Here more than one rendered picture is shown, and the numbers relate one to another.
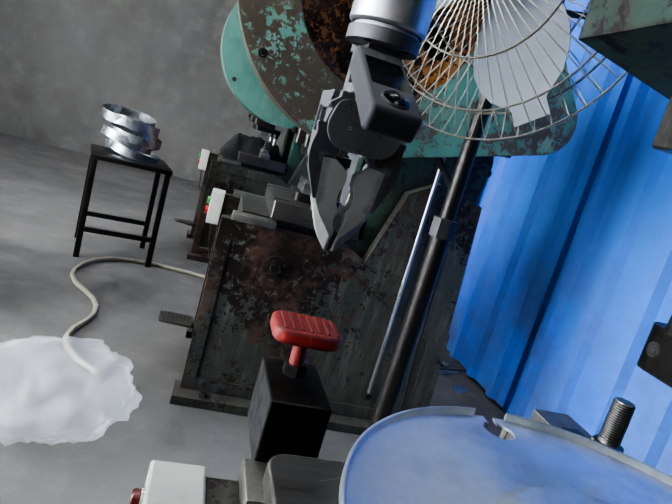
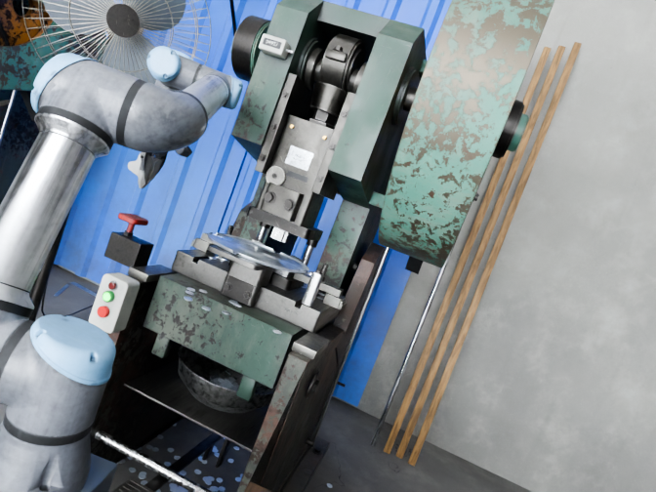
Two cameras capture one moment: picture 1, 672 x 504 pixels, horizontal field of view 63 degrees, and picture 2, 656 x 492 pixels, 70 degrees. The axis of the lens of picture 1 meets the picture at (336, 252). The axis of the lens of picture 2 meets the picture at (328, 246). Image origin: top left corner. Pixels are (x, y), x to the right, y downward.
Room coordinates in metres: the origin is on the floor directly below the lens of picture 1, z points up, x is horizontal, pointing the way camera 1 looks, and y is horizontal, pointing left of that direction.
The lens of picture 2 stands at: (-0.50, 0.87, 0.98)
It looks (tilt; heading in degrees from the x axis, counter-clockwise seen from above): 5 degrees down; 298
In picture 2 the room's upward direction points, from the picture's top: 21 degrees clockwise
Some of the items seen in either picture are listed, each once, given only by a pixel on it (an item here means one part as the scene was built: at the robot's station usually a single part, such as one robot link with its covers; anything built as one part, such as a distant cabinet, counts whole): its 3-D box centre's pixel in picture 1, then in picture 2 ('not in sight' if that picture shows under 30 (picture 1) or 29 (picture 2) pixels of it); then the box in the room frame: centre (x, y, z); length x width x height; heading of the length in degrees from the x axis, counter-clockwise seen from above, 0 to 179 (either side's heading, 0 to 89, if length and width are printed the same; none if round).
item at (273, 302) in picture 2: not in sight; (263, 285); (0.27, -0.30, 0.68); 0.45 x 0.30 x 0.06; 15
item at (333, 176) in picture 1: (321, 199); (137, 169); (0.55, 0.03, 0.88); 0.06 x 0.03 x 0.09; 15
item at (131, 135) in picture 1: (125, 182); not in sight; (2.99, 1.22, 0.40); 0.45 x 0.40 x 0.79; 27
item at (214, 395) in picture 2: not in sight; (227, 379); (0.27, -0.30, 0.36); 0.34 x 0.34 x 0.10
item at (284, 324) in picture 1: (298, 356); (130, 229); (0.53, 0.01, 0.72); 0.07 x 0.06 x 0.08; 105
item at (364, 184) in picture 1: (350, 206); (144, 171); (0.56, 0.00, 0.88); 0.06 x 0.03 x 0.09; 15
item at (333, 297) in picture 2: not in sight; (322, 281); (0.11, -0.35, 0.76); 0.17 x 0.06 x 0.10; 15
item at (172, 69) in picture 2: not in sight; (173, 69); (0.48, 0.08, 1.15); 0.11 x 0.11 x 0.08; 38
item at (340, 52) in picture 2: not in sight; (332, 96); (0.27, -0.30, 1.27); 0.21 x 0.12 x 0.34; 105
